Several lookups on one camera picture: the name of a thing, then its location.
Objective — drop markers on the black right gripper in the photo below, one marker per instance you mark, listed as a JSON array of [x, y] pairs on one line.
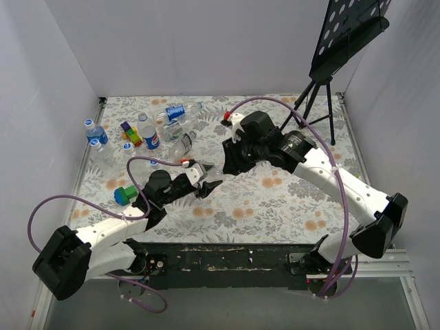
[[232, 157]]

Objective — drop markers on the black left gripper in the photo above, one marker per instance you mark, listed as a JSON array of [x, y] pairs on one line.
[[197, 190]]

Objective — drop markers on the Pepsi plastic bottle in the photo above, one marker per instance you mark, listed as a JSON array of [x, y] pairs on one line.
[[187, 110], [147, 131]]

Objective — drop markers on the Pocari Sweat plastic bottle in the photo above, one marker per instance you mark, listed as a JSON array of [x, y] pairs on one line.
[[96, 132]]

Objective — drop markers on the tall clear plastic bottle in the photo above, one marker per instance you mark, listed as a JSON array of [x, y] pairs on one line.
[[214, 175]]

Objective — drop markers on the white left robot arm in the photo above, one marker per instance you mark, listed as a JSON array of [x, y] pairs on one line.
[[71, 257]]

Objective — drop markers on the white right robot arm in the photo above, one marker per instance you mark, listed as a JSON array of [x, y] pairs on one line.
[[379, 216]]

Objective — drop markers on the clear bottle black label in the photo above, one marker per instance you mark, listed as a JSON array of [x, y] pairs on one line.
[[183, 145]]

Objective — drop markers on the small labelled clear bottle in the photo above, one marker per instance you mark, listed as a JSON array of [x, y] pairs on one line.
[[176, 127]]

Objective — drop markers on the blue green toy block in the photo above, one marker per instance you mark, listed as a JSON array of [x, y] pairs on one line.
[[123, 196]]

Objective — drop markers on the colourful toy block car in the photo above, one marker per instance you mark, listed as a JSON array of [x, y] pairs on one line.
[[130, 133]]

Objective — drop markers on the black music stand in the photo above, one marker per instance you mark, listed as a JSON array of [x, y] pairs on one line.
[[348, 27]]

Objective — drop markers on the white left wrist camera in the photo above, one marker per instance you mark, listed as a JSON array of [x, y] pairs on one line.
[[193, 171]]

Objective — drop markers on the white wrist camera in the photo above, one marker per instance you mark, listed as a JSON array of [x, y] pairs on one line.
[[233, 122], [193, 171]]

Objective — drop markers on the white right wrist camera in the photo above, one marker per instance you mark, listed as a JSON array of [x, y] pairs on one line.
[[233, 122]]

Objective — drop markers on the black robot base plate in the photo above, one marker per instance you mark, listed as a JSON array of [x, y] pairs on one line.
[[221, 265]]

